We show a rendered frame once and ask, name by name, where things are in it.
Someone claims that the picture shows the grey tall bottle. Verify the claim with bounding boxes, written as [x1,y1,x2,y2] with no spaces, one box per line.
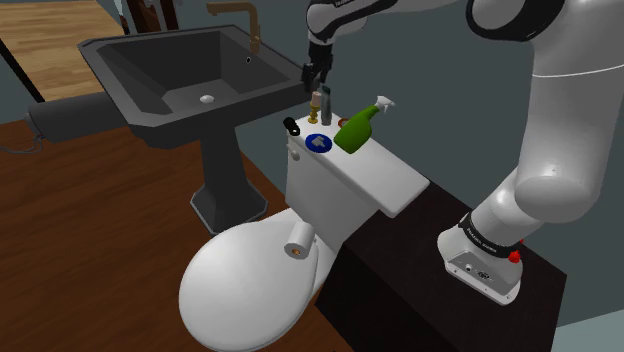
[319,85,333,127]

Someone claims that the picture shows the dark robot stand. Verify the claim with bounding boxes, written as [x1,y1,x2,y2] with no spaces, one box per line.
[314,180,568,352]

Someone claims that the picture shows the dark grey long cylinder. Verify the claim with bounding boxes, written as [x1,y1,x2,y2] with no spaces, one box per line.
[27,90,129,145]

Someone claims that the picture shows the blue round dish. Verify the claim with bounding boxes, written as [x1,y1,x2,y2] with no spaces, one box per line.
[304,132,334,154]

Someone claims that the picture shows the dark grey pedestal sink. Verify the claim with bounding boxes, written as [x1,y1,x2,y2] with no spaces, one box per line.
[77,25,316,236]

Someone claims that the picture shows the brass candle holder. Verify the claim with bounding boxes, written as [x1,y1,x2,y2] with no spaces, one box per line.
[307,90,322,125]

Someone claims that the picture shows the green spray bottle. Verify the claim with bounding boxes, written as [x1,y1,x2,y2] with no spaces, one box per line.
[333,95,397,155]

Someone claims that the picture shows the bronze faucet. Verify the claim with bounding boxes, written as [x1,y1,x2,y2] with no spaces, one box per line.
[206,1,262,55]

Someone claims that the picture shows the white toilet paper roll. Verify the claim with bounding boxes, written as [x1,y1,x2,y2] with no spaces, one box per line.
[284,221,316,261]

